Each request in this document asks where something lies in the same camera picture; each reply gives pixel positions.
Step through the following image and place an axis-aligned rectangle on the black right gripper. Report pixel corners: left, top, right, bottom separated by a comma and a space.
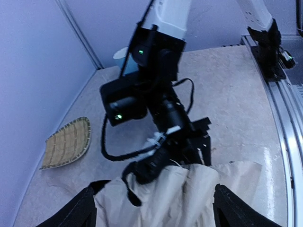
163, 117, 211, 166

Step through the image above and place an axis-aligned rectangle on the aluminium front rail frame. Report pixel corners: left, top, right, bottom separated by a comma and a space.
241, 35, 303, 227

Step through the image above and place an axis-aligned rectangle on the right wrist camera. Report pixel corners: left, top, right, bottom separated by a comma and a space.
134, 148, 170, 184

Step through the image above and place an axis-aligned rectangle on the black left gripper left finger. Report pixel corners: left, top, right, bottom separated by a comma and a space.
39, 180, 110, 227

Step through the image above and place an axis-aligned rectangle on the light blue ceramic mug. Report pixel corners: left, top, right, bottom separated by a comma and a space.
113, 47, 138, 75

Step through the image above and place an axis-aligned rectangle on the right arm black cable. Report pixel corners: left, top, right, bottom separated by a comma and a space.
100, 78, 196, 206

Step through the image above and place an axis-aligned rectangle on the beige folding umbrella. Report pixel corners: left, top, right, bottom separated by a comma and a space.
94, 161, 262, 227

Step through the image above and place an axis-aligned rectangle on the right aluminium corner post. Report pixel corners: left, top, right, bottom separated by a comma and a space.
55, 0, 104, 70

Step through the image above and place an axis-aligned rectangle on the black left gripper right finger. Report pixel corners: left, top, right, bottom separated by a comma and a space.
213, 184, 279, 227

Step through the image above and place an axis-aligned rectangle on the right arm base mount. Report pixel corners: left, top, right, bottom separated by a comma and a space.
248, 22, 295, 81

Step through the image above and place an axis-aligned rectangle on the woven bamboo tray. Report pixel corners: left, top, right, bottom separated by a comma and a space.
40, 116, 91, 170

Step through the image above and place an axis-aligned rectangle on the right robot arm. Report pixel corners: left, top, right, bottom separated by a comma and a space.
100, 0, 211, 168

